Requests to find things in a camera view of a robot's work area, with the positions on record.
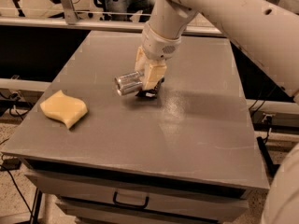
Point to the silver redbull can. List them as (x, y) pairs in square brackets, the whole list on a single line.
[(129, 83)]

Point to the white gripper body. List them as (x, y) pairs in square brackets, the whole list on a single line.
[(158, 47)]

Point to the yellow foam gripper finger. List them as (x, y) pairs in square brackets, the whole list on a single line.
[(141, 59), (153, 72)]

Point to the person in jeans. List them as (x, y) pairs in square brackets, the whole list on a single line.
[(122, 10)]

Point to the grey drawer with black handle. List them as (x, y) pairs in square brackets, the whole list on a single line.
[(125, 203)]

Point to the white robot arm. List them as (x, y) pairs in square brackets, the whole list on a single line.
[(266, 33)]

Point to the black rxbar chocolate wrapper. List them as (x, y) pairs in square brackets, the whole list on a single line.
[(153, 93)]

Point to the black pole on floor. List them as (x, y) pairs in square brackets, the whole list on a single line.
[(272, 168)]

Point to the metal rail frame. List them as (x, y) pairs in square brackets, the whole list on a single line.
[(43, 13)]

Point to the yellow wavy sponge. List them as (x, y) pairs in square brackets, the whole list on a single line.
[(64, 108)]

